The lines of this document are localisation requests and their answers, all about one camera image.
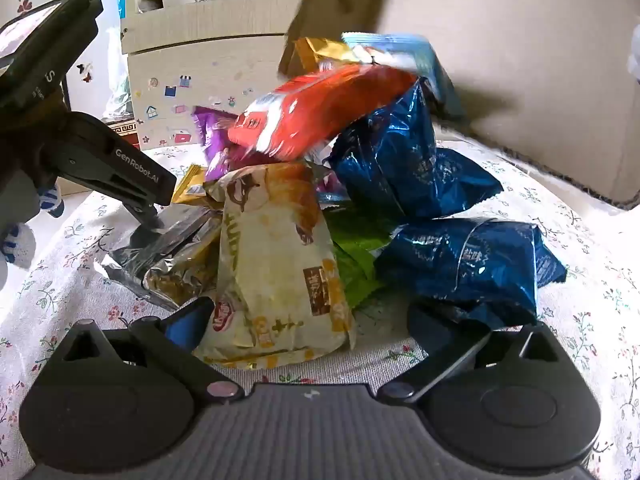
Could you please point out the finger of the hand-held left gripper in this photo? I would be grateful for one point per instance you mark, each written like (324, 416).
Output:
(147, 217)

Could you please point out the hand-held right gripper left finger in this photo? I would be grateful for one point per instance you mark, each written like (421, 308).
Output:
(182, 325)

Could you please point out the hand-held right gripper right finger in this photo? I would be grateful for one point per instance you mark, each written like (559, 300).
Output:
(445, 345)

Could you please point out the small yellow snack packet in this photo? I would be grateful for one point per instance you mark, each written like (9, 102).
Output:
(187, 187)

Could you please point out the silver foil snack packet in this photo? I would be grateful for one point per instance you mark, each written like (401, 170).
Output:
(170, 265)

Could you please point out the shiny blue snack packet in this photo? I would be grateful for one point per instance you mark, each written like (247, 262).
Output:
(465, 265)
(400, 160)

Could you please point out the cream bread packet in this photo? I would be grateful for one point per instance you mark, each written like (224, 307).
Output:
(275, 260)

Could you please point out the green snack packet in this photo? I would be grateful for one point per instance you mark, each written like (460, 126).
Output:
(357, 255)

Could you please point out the red snack packet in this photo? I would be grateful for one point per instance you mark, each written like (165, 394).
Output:
(320, 105)

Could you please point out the orange-yellow snack packet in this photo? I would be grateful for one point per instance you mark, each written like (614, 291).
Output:
(315, 52)

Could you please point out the light blue snack packet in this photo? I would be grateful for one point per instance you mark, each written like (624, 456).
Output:
(400, 47)

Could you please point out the brown cardboard box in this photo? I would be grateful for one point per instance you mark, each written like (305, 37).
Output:
(500, 35)

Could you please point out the person's left hand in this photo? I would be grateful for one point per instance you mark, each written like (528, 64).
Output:
(17, 200)

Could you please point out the red patterned box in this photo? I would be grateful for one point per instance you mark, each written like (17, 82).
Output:
(122, 132)

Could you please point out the purple snack packet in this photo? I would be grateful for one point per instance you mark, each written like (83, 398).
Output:
(215, 125)

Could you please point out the white wooden cabinet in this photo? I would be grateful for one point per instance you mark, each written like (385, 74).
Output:
(210, 60)

